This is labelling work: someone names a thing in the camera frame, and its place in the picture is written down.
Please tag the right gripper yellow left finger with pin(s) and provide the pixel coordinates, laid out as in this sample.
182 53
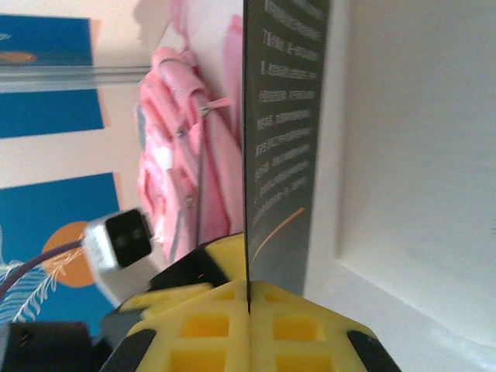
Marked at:
201 341

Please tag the blue floral wall panel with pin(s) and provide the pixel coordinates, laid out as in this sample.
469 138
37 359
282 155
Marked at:
23 205
46 114
46 35

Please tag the aluminium frame post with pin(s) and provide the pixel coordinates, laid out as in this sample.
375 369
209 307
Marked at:
58 77

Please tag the black Murphy's law book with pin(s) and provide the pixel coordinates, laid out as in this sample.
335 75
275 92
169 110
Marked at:
283 135

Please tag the pink student backpack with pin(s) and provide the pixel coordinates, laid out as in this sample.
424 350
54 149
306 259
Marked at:
170 116

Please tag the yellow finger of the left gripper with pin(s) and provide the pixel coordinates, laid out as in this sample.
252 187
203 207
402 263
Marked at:
182 296
186 267

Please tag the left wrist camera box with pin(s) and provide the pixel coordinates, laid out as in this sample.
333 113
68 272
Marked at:
128 236

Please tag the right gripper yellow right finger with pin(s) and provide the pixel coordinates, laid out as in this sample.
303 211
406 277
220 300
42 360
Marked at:
310 345

